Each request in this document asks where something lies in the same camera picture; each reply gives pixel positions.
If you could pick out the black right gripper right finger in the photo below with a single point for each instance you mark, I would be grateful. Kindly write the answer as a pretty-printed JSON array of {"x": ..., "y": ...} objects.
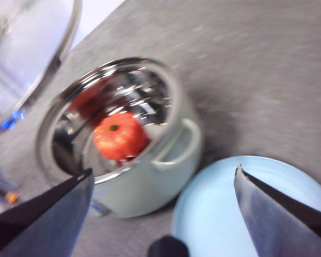
[{"x": 278, "y": 227}]

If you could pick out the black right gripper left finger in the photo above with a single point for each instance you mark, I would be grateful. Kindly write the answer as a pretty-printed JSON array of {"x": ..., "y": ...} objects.
[{"x": 48, "y": 222}]

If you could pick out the blue round plate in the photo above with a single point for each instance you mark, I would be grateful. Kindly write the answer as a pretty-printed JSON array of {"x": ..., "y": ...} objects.
[{"x": 211, "y": 208}]

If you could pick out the orange toy pumpkin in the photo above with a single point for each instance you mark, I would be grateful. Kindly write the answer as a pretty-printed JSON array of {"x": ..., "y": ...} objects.
[{"x": 117, "y": 136}]

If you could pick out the glass lid with green knob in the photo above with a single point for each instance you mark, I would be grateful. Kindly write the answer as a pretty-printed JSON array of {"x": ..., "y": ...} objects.
[{"x": 29, "y": 40}]

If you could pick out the pale green electric steamer pot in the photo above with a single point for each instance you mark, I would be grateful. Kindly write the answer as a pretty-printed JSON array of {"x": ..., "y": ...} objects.
[{"x": 139, "y": 192}]

